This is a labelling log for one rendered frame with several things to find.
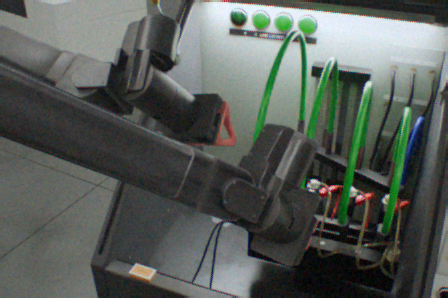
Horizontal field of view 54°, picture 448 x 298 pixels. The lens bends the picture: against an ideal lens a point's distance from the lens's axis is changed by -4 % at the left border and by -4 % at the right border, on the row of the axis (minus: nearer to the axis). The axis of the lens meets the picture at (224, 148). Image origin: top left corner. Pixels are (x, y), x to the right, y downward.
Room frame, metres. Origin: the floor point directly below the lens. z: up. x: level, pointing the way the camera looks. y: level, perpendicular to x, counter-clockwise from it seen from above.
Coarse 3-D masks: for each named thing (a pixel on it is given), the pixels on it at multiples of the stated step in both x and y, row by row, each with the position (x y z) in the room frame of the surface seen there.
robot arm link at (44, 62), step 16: (0, 32) 0.67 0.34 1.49; (16, 32) 0.66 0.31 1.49; (0, 48) 0.64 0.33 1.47; (16, 48) 0.63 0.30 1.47; (32, 48) 0.62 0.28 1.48; (48, 48) 0.61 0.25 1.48; (16, 64) 0.61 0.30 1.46; (32, 64) 0.60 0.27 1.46; (48, 64) 0.58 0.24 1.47; (64, 64) 0.57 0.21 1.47; (80, 64) 0.57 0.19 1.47; (48, 80) 0.56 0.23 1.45; (64, 80) 0.55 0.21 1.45; (80, 96) 0.52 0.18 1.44; (96, 96) 0.53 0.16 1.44
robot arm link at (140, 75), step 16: (128, 64) 0.56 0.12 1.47; (144, 64) 0.54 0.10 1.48; (160, 64) 0.57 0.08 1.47; (128, 80) 0.53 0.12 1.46; (144, 80) 0.52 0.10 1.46; (160, 80) 0.53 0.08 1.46; (128, 96) 0.52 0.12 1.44; (144, 96) 0.51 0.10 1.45; (160, 96) 0.53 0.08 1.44; (144, 112) 0.54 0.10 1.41; (160, 112) 0.53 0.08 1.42
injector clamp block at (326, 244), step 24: (312, 240) 0.78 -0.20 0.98; (336, 240) 0.80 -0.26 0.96; (384, 240) 0.78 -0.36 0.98; (312, 264) 0.76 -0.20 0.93; (336, 264) 0.74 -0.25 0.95; (360, 264) 0.72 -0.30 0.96; (384, 264) 0.70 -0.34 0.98; (312, 288) 0.76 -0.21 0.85; (336, 288) 0.75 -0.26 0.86; (384, 288) 0.70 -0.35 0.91
